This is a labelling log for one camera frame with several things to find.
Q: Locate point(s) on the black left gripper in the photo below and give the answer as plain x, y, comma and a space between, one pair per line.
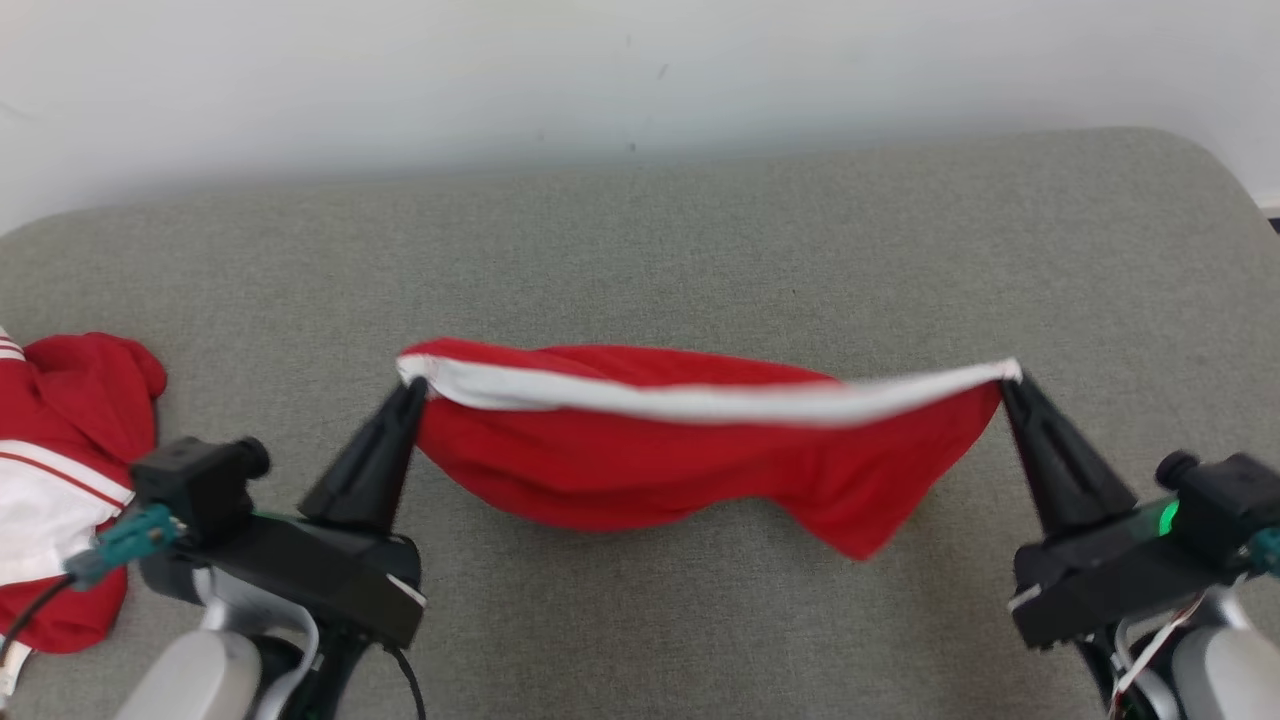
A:
310, 570

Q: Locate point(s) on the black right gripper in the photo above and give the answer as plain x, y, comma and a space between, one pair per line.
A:
1100, 580

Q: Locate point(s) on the red shorts with white waistband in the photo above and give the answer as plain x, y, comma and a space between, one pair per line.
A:
650, 460

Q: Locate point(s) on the red and white sports jersey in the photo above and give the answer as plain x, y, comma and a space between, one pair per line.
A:
70, 400

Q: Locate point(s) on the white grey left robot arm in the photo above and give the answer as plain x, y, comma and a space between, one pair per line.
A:
190, 680

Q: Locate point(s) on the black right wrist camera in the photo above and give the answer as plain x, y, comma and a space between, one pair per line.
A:
1230, 500

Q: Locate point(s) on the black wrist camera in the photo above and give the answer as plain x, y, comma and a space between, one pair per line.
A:
1230, 500
195, 485

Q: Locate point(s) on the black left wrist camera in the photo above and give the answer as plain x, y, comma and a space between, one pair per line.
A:
195, 485

